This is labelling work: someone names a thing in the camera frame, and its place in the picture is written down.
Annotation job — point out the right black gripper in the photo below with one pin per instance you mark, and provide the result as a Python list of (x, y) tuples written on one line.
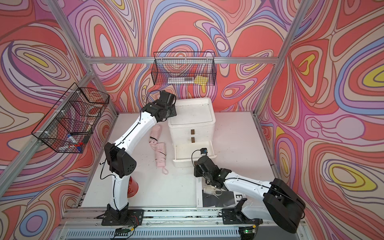
[(197, 173)]

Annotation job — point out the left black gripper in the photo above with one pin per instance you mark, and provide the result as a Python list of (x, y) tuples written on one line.
[(174, 112)]

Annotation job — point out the pink umbrella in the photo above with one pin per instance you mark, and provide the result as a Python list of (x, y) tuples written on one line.
[(154, 136), (160, 157)]

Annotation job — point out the white plastic drawer cabinet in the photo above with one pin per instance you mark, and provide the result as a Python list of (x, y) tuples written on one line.
[(192, 129)]

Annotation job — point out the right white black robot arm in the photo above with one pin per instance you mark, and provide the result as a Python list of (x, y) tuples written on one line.
[(274, 201)]

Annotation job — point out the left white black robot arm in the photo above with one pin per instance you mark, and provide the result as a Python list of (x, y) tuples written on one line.
[(119, 154)]

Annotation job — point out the transparent box in basket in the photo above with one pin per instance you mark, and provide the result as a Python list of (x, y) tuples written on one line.
[(180, 80)]

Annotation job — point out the black white magazine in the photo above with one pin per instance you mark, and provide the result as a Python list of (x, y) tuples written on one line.
[(208, 196)]

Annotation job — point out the yellow item in basket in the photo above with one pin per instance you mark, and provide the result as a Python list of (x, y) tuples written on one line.
[(201, 80)]

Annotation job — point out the blue red marker pens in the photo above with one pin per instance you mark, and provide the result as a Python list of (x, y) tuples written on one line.
[(74, 144)]

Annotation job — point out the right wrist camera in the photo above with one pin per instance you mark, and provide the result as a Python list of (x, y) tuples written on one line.
[(204, 151)]

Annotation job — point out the black wire basket back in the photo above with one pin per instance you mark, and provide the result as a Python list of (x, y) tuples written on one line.
[(183, 64)]

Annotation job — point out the black wire basket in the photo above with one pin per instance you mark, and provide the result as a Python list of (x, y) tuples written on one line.
[(77, 112), (183, 64)]

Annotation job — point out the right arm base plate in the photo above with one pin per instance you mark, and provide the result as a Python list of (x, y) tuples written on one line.
[(232, 216)]

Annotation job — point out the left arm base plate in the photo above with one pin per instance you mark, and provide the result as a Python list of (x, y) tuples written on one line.
[(123, 218)]

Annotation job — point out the black wire basket left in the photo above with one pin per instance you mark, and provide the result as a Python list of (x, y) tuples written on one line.
[(77, 112)]

